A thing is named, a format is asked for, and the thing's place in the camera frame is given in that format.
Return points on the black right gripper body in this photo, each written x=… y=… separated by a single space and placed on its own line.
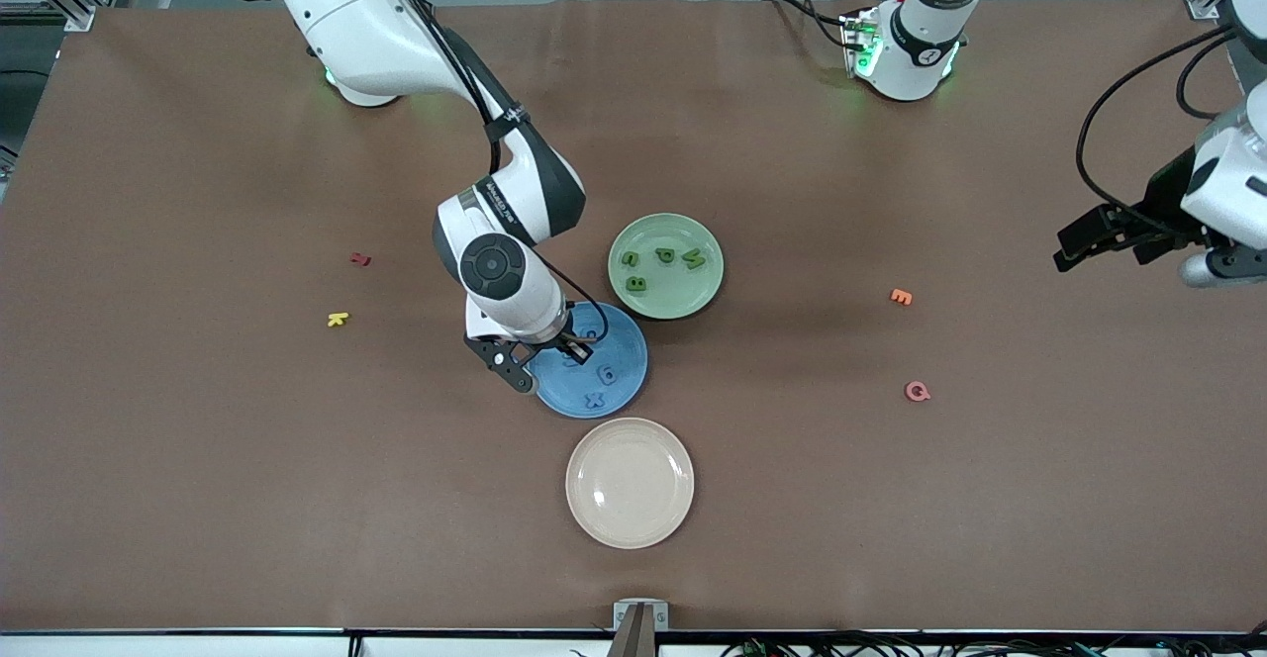
x=566 y=338

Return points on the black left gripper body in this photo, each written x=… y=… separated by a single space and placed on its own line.
x=1166 y=197

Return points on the blue foam letter G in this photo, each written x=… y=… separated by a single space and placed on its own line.
x=601 y=378

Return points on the blue foam letter X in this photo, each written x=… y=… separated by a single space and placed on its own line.
x=594 y=401

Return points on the green foam letter B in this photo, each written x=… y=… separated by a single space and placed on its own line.
x=636 y=284

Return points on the green foam letter P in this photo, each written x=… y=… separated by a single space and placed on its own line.
x=661 y=253

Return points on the green foam letter N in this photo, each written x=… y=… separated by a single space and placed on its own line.
x=694 y=260

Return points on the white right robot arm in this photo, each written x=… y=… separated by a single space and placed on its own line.
x=346 y=14

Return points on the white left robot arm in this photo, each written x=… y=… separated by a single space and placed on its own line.
x=916 y=63

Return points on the blue plate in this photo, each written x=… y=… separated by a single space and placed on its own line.
x=629 y=360

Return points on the pale green plate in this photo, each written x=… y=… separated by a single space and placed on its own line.
x=683 y=291

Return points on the beige plate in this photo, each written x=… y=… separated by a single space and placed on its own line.
x=630 y=484

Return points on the orange foam letter E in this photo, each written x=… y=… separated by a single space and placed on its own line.
x=901 y=297

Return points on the yellow foam letter K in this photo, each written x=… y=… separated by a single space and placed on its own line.
x=337 y=320

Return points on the pink foam letter Q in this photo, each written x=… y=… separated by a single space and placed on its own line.
x=908 y=392

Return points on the base connector box green light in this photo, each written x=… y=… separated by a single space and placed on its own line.
x=856 y=44

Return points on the brown table cover sheet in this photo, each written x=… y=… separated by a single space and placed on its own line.
x=891 y=538

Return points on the grey metal camera bracket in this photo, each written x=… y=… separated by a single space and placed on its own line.
x=640 y=627

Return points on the white table edge rail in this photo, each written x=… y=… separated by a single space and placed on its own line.
x=198 y=647

